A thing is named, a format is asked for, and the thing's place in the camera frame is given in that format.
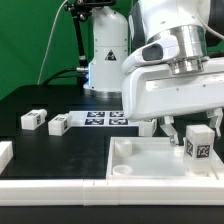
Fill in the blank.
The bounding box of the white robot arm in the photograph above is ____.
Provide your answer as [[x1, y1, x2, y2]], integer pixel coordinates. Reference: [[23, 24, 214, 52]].
[[84, 0, 224, 144]]

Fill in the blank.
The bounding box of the white cable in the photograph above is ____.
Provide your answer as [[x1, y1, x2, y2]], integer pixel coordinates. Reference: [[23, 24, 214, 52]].
[[37, 0, 69, 86]]

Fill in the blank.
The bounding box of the white marker base plate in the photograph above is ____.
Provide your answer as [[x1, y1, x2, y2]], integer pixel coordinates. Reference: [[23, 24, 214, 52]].
[[69, 111, 138, 127]]

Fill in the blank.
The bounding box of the black cable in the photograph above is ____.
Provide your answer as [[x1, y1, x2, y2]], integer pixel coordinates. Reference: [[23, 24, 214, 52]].
[[42, 68, 88, 86]]

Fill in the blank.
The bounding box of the white U-shaped fence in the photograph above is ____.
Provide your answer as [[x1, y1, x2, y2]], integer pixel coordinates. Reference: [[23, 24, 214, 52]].
[[0, 139, 224, 206]]

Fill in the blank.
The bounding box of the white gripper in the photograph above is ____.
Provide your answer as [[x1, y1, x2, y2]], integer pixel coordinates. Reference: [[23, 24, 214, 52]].
[[122, 59, 224, 146]]

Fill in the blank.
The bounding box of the white square tabletop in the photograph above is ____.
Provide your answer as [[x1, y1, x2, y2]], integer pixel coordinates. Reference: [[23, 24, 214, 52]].
[[106, 137, 224, 180]]

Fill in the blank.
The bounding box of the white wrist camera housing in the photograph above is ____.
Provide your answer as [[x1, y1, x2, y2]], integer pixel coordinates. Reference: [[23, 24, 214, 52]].
[[122, 35, 180, 74]]

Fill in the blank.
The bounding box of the black camera stand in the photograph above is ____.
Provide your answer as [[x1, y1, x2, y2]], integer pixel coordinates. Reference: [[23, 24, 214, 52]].
[[64, 0, 116, 87]]

